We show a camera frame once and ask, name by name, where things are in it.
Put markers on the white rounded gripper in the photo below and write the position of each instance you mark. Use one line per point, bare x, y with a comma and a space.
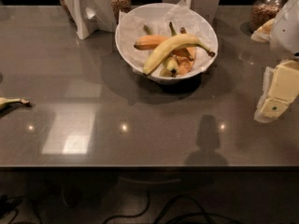
286, 32

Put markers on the white paper liner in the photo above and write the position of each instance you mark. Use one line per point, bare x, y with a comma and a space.
134, 31

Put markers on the orange banana peel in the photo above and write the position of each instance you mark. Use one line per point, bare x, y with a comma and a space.
184, 63

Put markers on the orange ripe banana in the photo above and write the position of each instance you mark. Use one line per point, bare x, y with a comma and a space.
151, 41

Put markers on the large yellow banana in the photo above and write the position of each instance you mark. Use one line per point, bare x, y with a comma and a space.
162, 51

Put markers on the banana at left edge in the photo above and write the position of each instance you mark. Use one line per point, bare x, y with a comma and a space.
5, 102

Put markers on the small yellow banana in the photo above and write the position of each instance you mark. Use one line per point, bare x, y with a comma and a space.
170, 67

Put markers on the white bowl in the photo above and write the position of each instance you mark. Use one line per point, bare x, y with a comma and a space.
166, 43

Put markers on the glass jar of grains right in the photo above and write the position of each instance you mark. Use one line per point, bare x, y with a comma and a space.
263, 11

